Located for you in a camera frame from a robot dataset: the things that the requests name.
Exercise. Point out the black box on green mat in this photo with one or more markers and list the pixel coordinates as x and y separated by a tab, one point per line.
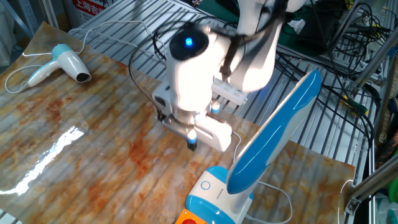
317	31

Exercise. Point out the silver camera bar on gripper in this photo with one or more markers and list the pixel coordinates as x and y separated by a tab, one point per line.
175	129

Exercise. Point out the white teal hair dryer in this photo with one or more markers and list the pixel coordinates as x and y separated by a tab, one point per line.
70	63

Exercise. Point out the perforated steel upright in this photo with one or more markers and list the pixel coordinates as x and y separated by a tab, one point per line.
26	15

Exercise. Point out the orange emergency stop button box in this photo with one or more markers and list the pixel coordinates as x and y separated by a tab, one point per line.
189	219

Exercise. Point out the aluminium profile with bracket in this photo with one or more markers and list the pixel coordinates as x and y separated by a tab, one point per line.
373	180

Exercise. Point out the slanted aluminium profile post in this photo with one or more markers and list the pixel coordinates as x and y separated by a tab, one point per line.
373	59

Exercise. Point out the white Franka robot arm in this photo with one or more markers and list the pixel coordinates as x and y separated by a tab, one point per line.
192	87

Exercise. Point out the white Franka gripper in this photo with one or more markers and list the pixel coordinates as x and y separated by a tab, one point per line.
214	133

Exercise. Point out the red white sign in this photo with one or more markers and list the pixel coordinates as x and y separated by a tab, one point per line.
90	7

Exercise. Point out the crumpled white paper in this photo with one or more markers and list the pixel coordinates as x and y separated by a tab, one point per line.
297	26

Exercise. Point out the blue white desk lamp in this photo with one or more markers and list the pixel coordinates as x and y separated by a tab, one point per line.
270	140

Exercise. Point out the white power strip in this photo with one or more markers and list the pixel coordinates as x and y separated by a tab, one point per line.
230	91

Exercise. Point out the aluminium frame post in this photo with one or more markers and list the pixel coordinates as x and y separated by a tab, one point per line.
49	12

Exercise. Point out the marble pattern table mat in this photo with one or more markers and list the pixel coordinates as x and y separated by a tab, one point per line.
93	140

